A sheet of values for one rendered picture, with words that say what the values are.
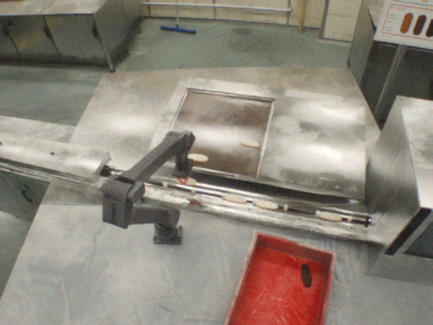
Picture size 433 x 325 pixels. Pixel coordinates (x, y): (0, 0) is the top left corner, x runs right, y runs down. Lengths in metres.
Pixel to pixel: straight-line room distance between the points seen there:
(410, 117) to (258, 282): 0.83
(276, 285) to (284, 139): 0.69
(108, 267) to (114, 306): 0.17
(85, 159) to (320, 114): 1.22
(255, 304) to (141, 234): 0.56
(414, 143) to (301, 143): 0.60
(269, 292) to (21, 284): 1.02
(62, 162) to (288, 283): 1.21
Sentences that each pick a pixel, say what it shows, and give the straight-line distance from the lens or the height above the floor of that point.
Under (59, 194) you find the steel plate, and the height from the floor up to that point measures 0.82.
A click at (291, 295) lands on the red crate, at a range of 1.23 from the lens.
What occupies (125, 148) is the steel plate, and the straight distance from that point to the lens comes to 1.73.
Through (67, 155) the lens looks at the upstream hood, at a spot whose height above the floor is 0.92.
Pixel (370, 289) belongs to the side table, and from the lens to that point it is 1.33.
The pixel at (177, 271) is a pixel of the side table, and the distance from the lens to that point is 1.27.
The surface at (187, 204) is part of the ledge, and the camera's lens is 1.36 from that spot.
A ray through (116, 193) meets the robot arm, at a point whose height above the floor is 1.33.
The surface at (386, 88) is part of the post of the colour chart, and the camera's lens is 1.95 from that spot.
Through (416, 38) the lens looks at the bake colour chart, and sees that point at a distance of 1.81.
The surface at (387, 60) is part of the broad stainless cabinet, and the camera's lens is 2.80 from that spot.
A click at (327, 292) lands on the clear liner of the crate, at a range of 1.16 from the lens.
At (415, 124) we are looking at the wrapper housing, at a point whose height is 1.30.
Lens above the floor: 1.98
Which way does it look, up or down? 49 degrees down
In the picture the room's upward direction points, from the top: 4 degrees counter-clockwise
